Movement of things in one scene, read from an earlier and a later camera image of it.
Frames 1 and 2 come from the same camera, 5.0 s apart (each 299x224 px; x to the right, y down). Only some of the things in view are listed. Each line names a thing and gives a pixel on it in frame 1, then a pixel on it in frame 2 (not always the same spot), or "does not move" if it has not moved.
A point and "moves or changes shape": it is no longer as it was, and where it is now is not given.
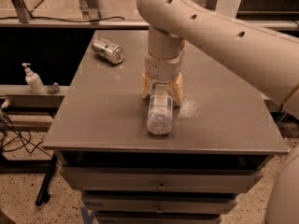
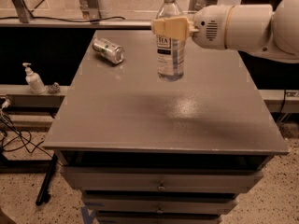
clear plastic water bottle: x=160 y=110 moves or changes shape
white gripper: x=162 y=67 → x=209 y=28
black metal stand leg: x=45 y=183 does not move
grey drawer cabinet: x=223 y=135 does not move
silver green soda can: x=108 y=50 does not move
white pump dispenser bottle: x=34 y=81 does not move
